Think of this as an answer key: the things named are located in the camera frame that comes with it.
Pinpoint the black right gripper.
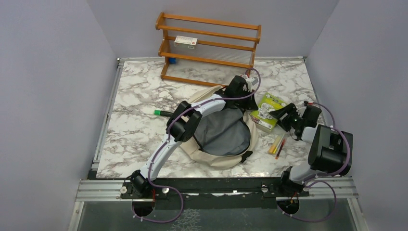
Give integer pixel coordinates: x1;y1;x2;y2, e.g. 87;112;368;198
268;103;303;131

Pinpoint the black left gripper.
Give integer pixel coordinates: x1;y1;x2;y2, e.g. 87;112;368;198
232;89;256;111

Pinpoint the green comic book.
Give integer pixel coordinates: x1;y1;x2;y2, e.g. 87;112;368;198
250;93;288;133

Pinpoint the cream canvas student bag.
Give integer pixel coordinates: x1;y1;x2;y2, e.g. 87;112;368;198
181;86;259;170

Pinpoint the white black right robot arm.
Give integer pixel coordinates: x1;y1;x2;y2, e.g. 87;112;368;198
269;101;354;196

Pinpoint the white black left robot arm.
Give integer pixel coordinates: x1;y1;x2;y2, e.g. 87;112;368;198
128;76;260;198

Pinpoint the orange wooden shelf rack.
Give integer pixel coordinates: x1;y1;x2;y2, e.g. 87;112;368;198
155;12;262;86

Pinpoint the small blue item on shelf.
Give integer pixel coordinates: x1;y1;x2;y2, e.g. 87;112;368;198
168;57;177;64

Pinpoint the white red box on shelf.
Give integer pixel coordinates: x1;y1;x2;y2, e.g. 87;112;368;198
174;35;198;50

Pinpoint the green black highlighter marker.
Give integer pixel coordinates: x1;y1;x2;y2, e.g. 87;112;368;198
153;110;173;117

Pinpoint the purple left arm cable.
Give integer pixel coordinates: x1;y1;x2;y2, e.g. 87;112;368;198
131;67;262;224

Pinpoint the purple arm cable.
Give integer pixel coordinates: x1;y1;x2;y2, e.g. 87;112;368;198
277;102;351;223
131;67;262;224

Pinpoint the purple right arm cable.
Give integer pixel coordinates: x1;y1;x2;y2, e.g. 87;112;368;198
277;102;351;223

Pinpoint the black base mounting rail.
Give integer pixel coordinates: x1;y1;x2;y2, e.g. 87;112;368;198
120;177;309;210

